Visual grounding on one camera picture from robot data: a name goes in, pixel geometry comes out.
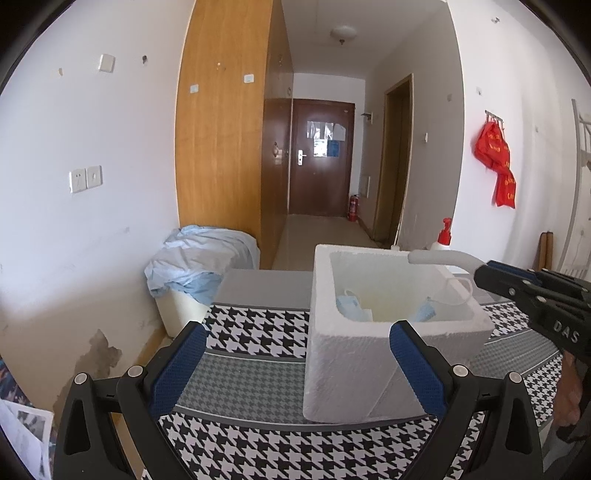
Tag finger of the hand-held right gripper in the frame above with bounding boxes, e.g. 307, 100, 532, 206
474, 265, 544, 320
486, 260, 546, 284

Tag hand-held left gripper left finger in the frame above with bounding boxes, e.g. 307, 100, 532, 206
52, 320, 208, 480

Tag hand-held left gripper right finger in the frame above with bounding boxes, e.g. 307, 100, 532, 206
389, 320, 543, 480

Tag white foam box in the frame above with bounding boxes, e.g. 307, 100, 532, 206
302, 244, 496, 423

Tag white face mask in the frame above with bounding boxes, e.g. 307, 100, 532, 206
407, 248, 485, 308

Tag blue face mask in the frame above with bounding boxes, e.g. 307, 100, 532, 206
336, 288, 375, 322
412, 295, 446, 322

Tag person's right hand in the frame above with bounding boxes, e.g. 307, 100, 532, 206
554, 348, 591, 432

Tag wooden boards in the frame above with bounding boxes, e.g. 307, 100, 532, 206
538, 231, 555, 271

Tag white storage bin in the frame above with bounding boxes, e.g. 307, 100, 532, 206
154, 277, 222, 337

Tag white pump bottle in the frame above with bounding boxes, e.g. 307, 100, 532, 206
429, 217, 455, 251

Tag houndstooth tablecloth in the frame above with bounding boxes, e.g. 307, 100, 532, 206
152, 302, 566, 480

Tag red printed bag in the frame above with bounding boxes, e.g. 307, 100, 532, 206
474, 121, 511, 171
495, 166, 517, 209

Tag light blue cloth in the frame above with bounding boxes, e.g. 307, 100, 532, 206
144, 224, 260, 298

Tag wooden side door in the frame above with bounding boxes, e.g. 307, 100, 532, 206
373, 74, 414, 245

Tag printed paper sheets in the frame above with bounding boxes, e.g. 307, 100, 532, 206
0, 399, 54, 478

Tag dark brown entry door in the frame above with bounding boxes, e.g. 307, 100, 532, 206
288, 98, 355, 217

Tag wooden wardrobe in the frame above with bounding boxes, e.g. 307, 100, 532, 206
175, 0, 295, 271

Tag grey door notice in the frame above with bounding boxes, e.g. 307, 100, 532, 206
307, 120, 347, 140

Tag white metal bed frame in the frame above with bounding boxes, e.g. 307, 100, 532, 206
556, 98, 591, 278

